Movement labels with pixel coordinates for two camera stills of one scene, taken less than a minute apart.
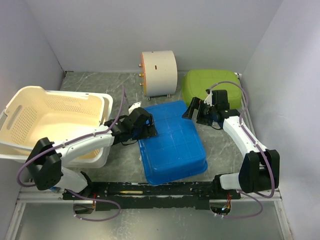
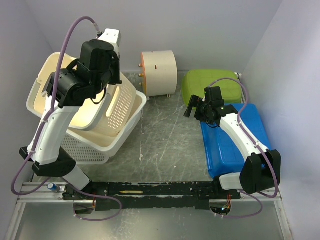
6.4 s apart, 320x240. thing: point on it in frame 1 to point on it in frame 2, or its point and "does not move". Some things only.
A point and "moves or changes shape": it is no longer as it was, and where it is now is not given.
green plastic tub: x=196 y=83 does not move
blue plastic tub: x=176 y=151 to x=224 y=156
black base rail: x=147 y=195 does not move
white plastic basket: x=33 y=113 moves or changes shape
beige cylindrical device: x=159 y=73 does not move
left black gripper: x=151 y=131 to x=117 y=79
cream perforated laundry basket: x=34 y=113 to x=109 y=114
